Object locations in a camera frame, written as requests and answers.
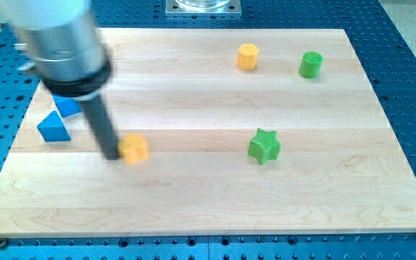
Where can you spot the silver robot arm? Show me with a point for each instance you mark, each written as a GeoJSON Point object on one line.
{"type": "Point", "coordinates": [66, 52]}

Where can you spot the yellow hexagon block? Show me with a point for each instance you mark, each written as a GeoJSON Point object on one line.
{"type": "Point", "coordinates": [247, 56]}

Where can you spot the light wooden board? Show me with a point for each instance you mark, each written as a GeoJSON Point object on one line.
{"type": "Point", "coordinates": [340, 169]}

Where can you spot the yellow heart block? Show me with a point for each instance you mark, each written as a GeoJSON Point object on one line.
{"type": "Point", "coordinates": [133, 148]}

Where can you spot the blue cube block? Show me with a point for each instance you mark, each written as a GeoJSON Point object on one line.
{"type": "Point", "coordinates": [66, 106]}

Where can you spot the green cylinder block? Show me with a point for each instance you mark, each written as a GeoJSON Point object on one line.
{"type": "Point", "coordinates": [310, 64]}

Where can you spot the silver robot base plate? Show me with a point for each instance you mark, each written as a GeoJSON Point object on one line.
{"type": "Point", "coordinates": [186, 8]}

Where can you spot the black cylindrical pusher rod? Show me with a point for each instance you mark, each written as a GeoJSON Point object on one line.
{"type": "Point", "coordinates": [96, 113]}

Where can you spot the blue triangle block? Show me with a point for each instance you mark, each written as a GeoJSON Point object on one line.
{"type": "Point", "coordinates": [52, 128]}

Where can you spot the green star block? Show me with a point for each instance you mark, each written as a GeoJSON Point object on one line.
{"type": "Point", "coordinates": [264, 146]}

